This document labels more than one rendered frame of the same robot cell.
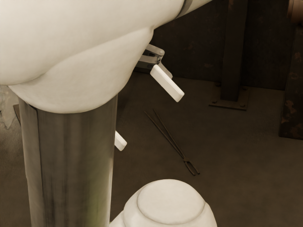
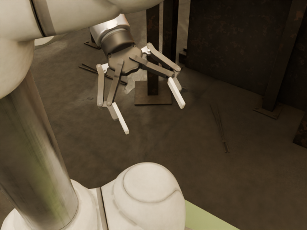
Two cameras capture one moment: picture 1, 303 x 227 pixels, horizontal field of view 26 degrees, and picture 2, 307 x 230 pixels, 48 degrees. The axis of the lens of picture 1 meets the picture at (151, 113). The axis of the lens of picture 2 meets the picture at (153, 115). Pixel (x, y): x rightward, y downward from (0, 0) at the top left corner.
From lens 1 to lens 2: 0.41 m
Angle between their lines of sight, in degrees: 16
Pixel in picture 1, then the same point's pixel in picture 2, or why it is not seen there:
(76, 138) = not seen: outside the picture
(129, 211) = (117, 180)
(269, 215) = (265, 194)
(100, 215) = (38, 191)
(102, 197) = (34, 180)
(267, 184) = (272, 172)
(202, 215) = (166, 200)
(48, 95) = not seen: outside the picture
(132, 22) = not seen: outside the picture
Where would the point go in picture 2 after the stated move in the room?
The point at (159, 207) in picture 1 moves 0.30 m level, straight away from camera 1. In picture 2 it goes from (135, 185) to (183, 96)
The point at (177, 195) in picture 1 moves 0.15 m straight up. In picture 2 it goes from (154, 179) to (155, 129)
